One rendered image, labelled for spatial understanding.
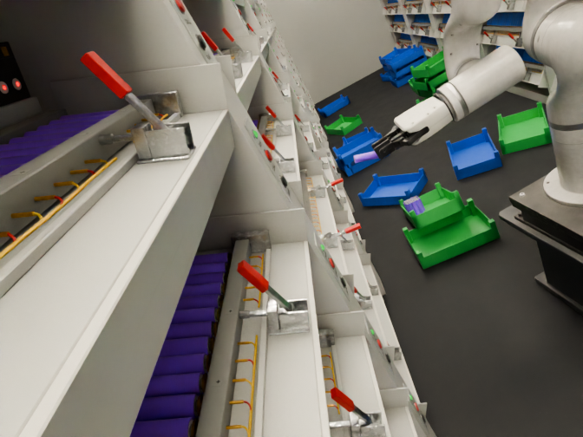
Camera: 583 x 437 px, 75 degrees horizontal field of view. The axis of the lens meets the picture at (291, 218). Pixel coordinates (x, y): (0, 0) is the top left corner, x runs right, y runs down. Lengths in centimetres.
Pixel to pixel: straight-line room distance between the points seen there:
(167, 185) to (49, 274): 9
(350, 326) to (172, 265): 45
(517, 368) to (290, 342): 93
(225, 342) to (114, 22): 34
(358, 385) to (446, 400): 66
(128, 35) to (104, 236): 30
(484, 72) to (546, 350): 75
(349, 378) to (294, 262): 20
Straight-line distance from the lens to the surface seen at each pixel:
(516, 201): 116
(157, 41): 47
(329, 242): 84
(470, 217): 174
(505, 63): 93
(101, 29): 49
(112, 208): 24
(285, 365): 36
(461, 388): 123
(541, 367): 124
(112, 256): 19
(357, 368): 60
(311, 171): 123
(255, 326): 40
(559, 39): 91
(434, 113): 88
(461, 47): 99
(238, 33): 116
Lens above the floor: 102
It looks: 25 degrees down
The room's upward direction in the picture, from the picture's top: 31 degrees counter-clockwise
